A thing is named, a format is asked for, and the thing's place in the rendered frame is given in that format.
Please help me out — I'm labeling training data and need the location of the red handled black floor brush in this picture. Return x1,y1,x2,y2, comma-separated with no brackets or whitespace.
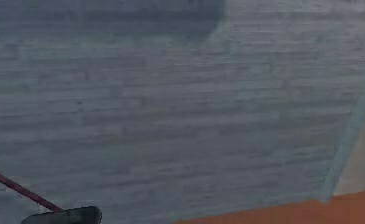
0,168,103,224

